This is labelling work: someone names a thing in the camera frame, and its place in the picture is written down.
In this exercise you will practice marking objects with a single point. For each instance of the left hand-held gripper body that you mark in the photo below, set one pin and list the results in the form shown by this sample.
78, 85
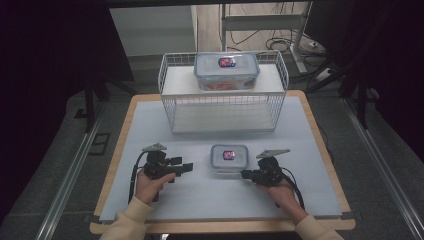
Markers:
156, 165

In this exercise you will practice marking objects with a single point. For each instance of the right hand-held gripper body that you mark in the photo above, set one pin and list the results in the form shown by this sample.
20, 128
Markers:
268, 170

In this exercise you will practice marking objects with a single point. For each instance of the small clear food container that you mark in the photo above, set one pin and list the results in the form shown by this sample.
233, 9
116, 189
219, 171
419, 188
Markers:
229, 156

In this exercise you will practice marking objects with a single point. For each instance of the large clear food container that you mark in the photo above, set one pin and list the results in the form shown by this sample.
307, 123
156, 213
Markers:
226, 68

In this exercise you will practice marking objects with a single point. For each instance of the person's left hand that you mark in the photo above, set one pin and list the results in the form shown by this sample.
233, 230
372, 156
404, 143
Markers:
150, 186

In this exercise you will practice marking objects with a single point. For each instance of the person's right hand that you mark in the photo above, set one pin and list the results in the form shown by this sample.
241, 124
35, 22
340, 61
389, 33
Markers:
283, 196

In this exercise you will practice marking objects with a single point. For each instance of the light blue table mat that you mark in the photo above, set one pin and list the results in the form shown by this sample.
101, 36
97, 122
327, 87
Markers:
206, 196

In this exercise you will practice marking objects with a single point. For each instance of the black metal stand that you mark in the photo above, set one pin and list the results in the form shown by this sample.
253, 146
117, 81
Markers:
90, 100
361, 96

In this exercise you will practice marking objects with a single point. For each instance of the white power strip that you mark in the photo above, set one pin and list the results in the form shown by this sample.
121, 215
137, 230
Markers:
322, 74

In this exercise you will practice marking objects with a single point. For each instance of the white cabinet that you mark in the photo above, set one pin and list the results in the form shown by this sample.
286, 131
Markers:
153, 30

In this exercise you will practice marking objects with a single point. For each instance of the dark curtain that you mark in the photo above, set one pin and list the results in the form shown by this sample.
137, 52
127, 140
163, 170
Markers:
50, 66
393, 66

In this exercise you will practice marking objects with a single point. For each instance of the black floor frame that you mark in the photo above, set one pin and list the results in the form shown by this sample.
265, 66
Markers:
100, 143

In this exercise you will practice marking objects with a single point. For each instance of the aluminium floor rail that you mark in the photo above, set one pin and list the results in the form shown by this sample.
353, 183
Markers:
66, 180
386, 173

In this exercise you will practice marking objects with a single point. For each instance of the white metal desk frame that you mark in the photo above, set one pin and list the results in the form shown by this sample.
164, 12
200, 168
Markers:
263, 22

